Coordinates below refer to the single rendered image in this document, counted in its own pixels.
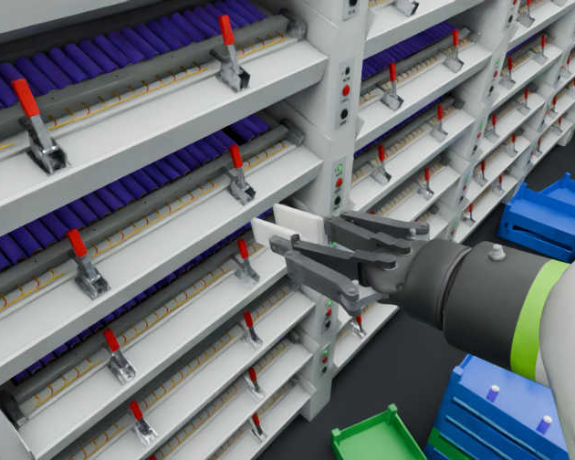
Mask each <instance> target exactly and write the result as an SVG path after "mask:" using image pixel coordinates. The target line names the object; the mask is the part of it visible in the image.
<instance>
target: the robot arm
mask: <svg viewBox="0 0 575 460"><path fill-rule="evenodd" d="M273 210H274V215H275V219H276V225H274V224H271V223H269V222H266V221H263V220H261V219H258V218H253V219H252V220H251V224H252V228H253V232H254V237H255V240H256V242H257V243H259V244H261V245H264V246H268V247H270V249H271V251H272V252H273V253H276V254H278V255H281V256H284V257H285V262H286V267H287V275H288V276H289V277H292V278H293V279H295V280H297V281H298V282H300V283H301V284H303V285H305V286H307V287H309V288H311V289H313V290H315V291H317V292H319V293H320V294H321V295H323V296H325V297H327V298H329V299H331V300H333V301H335V302H337V303H339V304H340V305H341V306H342V307H343V309H344V310H345V311H346V312H347V313H348V315H349V316H351V317H358V316H359V315H360V314H361V307H363V306H365V305H368V304H370V303H372V302H374V301H376V302H378V303H380V304H384V305H394V306H397V307H399V308H401V309H402V310H403V311H404V312H405V313H406V314H407V315H408V316H409V317H410V318H411V319H414V320H417V321H419V322H422V323H423V324H425V325H428V326H430V327H433V328H435V329H439V330H441V331H443V332H444V337H445V339H446V341H447V343H448V344H449V345H450V346H452V347H454V348H457V349H459V350H462V351H464V352H466V353H469V354H471V355H473V356H476V357H477V358H479V359H482V360H484V361H488V362H490V363H492V364H495V365H496V366H498V367H501V368H503V369H505V370H508V371H511V372H514V373H515V374H517V375H519V376H522V377H524V378H526V379H529V380H531V381H533V382H536V383H538V384H541V385H543V386H545V387H547V388H549V389H550V390H551V393H552V397H553V400H554V403H555V406H556V410H557V413H558V417H559V423H560V426H561V430H562V433H563V436H564V440H565V444H566V447H567V450H568V454H569V458H570V460H575V261H574V262H573V263H572V264H567V263H564V262H560V261H557V260H554V259H550V258H546V257H544V256H538V255H534V254H530V253H528V252H524V251H520V250H517V249H514V248H510V247H507V246H502V245H498V244H494V243H491V242H487V241H485V242H482V243H480V244H478V245H476V246H474V247H473V248H472V247H469V246H463V245H460V244H457V243H454V242H450V241H447V240H444V239H441V238H435V239H431V240H430V225H429V224H428V223H426V222H405V221H401V220H396V219H392V218H388V217H383V216H379V215H375V214H367V213H363V212H358V211H354V210H350V209H343V210H341V211H340V215H338V216H335V215H328V216H323V215H319V214H314V213H311V212H302V211H299V210H297V209H294V208H290V207H287V206H284V205H282V204H274V205H273ZM351 220H353V221H354V224H353V223H352V221H351ZM325 235H327V238H328V244H329V245H330V244H332V243H334V242H335V243H337V244H339V245H341V246H344V247H346V248H348V249H349V250H351V251H353V252H350V251H345V250H341V249H338V248H334V247H329V246H323V245H319V244H314V243H310V242H307V241H303V240H302V236H304V237H306V238H309V239H312V240H314V241H317V242H320V243H324V242H325V241H326V236H325Z"/></svg>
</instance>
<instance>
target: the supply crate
mask: <svg viewBox="0 0 575 460"><path fill-rule="evenodd" d="M492 385H496V386H498V387H499V393H498V395H497V397H496V399H495V401H494V402H491V401H489V400H488V399H487V398H486V397H487V395H488V392H489V390H490V388H491V386H492ZM446 391H447V392H449V393H450V394H452V395H453V396H454V397H456V398H457V399H459V400H460V401H462V402H463V403H465V404H467V405H468V406H470V407H471V408H473V409H474V410H476V411H477V412H479V413H481V414H482V415H484V416H485V417H486V418H488V419H489V420H491V421H492V422H494V423H496V424H497V425H499V426H500V427H502V428H503V429H505V430H506V431H508V432H509V433H511V434H513V435H514V436H515V437H517V438H518V439H520V440H521V441H523V442H524V443H526V444H528V445H529V446H531V447H532V448H534V449H535V450H537V451H538V452H540V453H542V454H543V455H544V456H546V457H547V458H549V459H550V460H570V458H569V454H568V450H567V447H566V444H565V440H564V436H563V433H562V430H561V426H560V423H559V417H558V413H557V410H556V406H555V403H554V400H553V397H552V393H551V390H550V389H549V388H547V387H545V386H543V385H541V384H538V383H536V382H533V381H531V380H529V379H526V378H524V377H522V376H519V375H517V374H515V373H514V372H511V371H508V370H505V369H503V368H501V367H498V366H496V365H495V364H492V363H490V362H488V361H484V360H482V359H479V358H477V357H476V356H473V355H471V354H469V353H468V354H467V355H466V357H465V358H464V360H463V361H462V362H461V364H460V365H459V366H456V367H455V368H454V369H453V372H452V374H451V377H450V380H449V382H448V385H447V387H446ZM545 415H547V416H549V417H551V419H552V423H551V425H550V427H549V429H548V430H547V431H546V433H545V434H542V433H540V432H539V431H537V430H536V429H537V427H538V425H539V423H540V421H541V420H542V418H543V417H544V416H545Z"/></svg>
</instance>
